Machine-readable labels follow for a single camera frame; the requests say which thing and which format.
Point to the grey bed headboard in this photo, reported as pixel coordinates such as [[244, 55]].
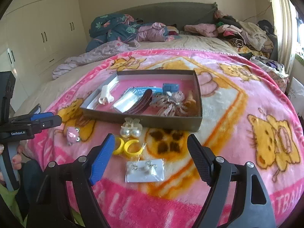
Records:
[[174, 13]]

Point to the cream white hair claw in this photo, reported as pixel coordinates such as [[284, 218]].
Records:
[[105, 96]]

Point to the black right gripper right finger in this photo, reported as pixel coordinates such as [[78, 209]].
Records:
[[203, 158]]

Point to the pink sheer hair scrunchie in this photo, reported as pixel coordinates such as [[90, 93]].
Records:
[[169, 104]]

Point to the pearl earrings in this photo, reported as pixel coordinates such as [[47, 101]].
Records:
[[145, 171]]

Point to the dark cardboard tray box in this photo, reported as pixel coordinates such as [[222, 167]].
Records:
[[119, 82]]

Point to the pile of clothes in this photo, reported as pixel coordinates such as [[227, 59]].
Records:
[[255, 42]]

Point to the lilac crumpled blanket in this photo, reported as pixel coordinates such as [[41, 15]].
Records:
[[99, 53]]

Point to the cream window curtain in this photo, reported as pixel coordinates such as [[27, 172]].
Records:
[[285, 24]]

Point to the pearl flower hair clip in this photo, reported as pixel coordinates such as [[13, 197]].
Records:
[[131, 128]]

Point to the maroon hair clip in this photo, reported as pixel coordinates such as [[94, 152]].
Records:
[[142, 104]]

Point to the pink folded garment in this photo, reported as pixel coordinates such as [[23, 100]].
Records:
[[207, 30]]

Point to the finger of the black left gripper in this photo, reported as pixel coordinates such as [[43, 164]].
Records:
[[37, 126]]

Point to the dark floral quilt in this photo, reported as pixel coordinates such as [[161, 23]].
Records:
[[112, 27]]

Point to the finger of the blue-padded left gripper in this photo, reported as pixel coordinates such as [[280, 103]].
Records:
[[32, 117]]

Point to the pink cartoon fleece blanket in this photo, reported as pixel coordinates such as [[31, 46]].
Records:
[[246, 117]]

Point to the clear plastic packet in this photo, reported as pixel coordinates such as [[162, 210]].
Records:
[[125, 102]]

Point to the person's left hand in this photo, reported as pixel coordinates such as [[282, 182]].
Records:
[[16, 160]]

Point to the peach spiral hair clip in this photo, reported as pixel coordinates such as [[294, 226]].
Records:
[[190, 105]]

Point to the clear box of rhinestone earrings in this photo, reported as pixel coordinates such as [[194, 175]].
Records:
[[170, 88]]

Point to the cream wardrobe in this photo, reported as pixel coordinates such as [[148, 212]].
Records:
[[36, 37]]

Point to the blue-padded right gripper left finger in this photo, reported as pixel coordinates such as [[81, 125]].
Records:
[[99, 157]]

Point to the pink fluffy hair clip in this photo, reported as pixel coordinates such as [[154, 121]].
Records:
[[72, 135]]

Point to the yellow hoop earrings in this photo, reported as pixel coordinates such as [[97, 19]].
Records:
[[131, 148]]

